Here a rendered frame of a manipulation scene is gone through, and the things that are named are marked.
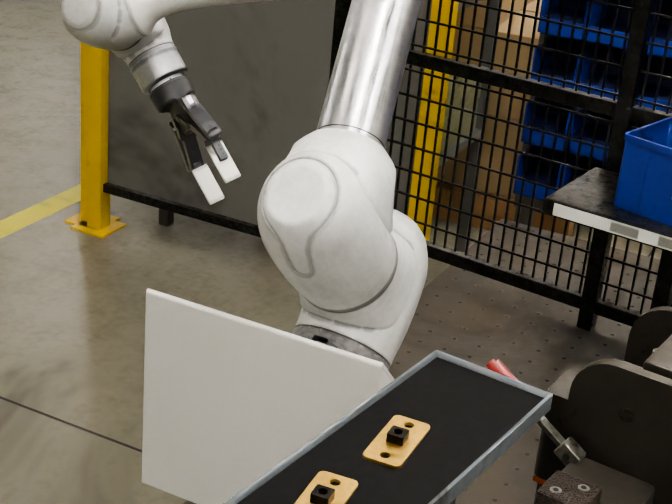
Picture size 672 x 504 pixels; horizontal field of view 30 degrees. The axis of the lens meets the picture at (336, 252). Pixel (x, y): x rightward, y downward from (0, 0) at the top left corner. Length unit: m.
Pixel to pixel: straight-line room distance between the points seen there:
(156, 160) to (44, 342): 0.84
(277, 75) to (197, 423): 2.25
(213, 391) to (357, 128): 0.42
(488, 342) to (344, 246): 0.81
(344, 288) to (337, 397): 0.15
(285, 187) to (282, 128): 2.33
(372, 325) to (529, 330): 0.71
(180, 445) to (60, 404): 1.63
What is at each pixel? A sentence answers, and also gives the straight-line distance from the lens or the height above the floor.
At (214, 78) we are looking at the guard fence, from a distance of 4.04.
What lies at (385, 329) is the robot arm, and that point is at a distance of 1.81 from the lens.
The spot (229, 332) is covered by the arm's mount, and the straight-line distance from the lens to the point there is 1.70.
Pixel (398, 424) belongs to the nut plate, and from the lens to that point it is 1.21.
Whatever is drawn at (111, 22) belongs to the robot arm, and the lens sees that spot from 2.06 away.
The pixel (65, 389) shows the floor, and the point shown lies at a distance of 3.52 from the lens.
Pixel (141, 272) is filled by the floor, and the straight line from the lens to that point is 4.17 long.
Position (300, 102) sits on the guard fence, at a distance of 3.90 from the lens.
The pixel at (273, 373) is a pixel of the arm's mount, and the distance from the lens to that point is 1.69.
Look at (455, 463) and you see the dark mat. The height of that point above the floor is 1.16.
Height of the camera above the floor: 1.80
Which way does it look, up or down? 24 degrees down
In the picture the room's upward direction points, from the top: 5 degrees clockwise
